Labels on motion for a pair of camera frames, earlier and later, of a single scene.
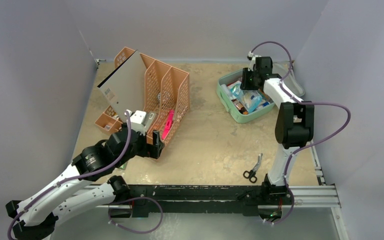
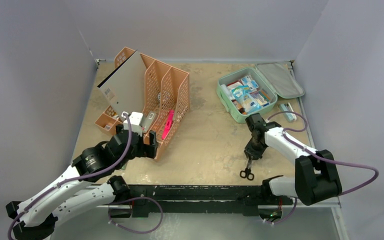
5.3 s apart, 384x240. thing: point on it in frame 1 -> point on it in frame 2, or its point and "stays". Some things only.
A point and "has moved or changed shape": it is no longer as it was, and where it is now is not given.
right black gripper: (246, 84) -> (252, 154)
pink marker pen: (168, 123) stays
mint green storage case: (244, 105) stays
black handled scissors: (251, 174) has moved or changed shape
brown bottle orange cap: (240, 106) stays
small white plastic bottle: (225, 89) stays
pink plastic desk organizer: (165, 88) stays
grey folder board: (123, 89) stays
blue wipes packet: (250, 99) has moved or changed shape
